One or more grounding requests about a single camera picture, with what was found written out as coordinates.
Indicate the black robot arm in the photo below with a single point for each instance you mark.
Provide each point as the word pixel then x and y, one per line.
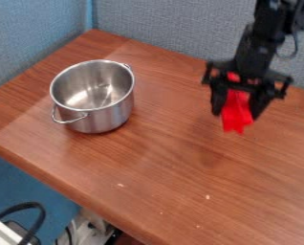
pixel 270 36

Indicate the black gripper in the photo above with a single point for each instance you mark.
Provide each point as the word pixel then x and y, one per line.
pixel 247 73

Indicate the stainless steel pot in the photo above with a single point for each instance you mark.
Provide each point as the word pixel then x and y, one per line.
pixel 94 96

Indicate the white device under table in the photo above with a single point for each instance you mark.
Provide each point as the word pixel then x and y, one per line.
pixel 14 234

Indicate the red plastic block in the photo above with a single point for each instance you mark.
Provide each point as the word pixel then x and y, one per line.
pixel 237 114

